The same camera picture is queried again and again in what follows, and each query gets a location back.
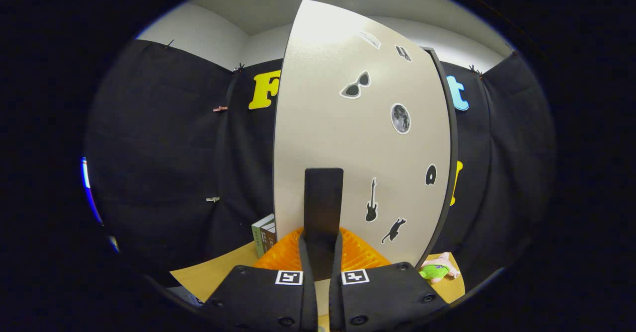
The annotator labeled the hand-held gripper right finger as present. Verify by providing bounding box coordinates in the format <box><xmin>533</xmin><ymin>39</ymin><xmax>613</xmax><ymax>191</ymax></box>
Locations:
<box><xmin>328</xmin><ymin>226</ymin><xmax>449</xmax><ymax>332</ymax></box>

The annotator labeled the green book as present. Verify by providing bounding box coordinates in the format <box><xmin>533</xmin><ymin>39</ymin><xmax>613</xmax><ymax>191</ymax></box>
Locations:
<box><xmin>251</xmin><ymin>217</ymin><xmax>266</xmax><ymax>258</ymax></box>

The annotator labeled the green and pink plush toy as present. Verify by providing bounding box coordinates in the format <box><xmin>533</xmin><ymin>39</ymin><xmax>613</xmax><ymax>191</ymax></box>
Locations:
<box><xmin>419</xmin><ymin>252</ymin><xmax>461</xmax><ymax>284</ymax></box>

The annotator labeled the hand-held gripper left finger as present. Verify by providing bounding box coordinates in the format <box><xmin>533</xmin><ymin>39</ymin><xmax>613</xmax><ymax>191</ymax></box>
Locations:
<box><xmin>200</xmin><ymin>227</ymin><xmax>318</xmax><ymax>332</ymax></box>

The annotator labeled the grey cabinet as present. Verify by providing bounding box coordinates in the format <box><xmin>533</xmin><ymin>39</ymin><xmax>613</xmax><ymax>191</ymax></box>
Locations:
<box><xmin>421</xmin><ymin>46</ymin><xmax>460</xmax><ymax>255</ymax></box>

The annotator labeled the black door handle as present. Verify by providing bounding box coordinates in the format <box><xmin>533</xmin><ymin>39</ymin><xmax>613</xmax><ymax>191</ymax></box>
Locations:
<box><xmin>304</xmin><ymin>168</ymin><xmax>344</xmax><ymax>280</ymax></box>

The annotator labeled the thin brown book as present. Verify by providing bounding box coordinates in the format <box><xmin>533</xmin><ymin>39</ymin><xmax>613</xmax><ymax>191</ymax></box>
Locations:
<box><xmin>259</xmin><ymin>220</ymin><xmax>272</xmax><ymax>256</ymax></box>

